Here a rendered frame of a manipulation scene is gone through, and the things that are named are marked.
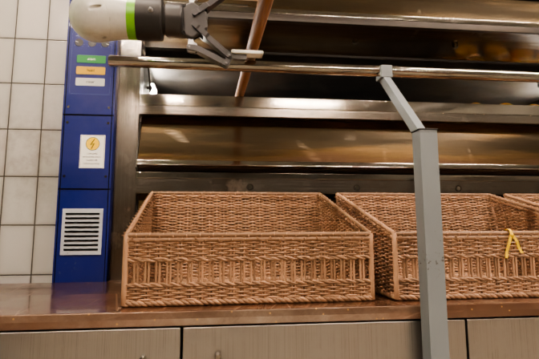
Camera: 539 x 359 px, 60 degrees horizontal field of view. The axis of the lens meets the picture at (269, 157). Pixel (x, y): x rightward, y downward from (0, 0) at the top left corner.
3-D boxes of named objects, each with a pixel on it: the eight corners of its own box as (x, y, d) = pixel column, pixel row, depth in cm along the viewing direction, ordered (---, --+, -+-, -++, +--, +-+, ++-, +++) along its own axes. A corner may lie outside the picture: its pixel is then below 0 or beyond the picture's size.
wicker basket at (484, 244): (334, 277, 150) (332, 191, 154) (496, 274, 157) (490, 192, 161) (394, 302, 102) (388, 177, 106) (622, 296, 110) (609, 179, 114)
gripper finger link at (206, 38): (194, 18, 100) (190, 23, 100) (233, 54, 100) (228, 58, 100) (195, 26, 104) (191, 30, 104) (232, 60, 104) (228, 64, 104)
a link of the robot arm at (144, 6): (132, 28, 94) (134, -15, 96) (140, 49, 106) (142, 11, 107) (163, 30, 95) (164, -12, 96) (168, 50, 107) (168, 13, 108)
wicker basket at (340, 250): (145, 280, 142) (148, 191, 146) (324, 277, 150) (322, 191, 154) (115, 308, 95) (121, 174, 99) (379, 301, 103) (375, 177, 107)
